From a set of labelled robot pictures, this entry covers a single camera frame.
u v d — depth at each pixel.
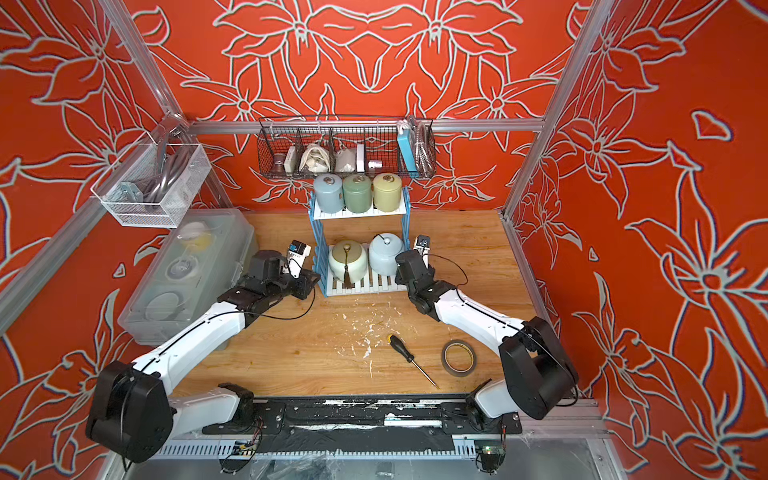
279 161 0.92
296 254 0.73
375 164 0.98
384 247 0.93
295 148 0.93
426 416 0.75
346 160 0.94
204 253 0.83
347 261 0.90
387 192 0.77
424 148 0.82
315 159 0.90
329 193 0.78
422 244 0.75
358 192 0.77
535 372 0.42
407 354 0.83
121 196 0.70
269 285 0.65
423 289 0.65
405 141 0.83
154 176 0.77
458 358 0.82
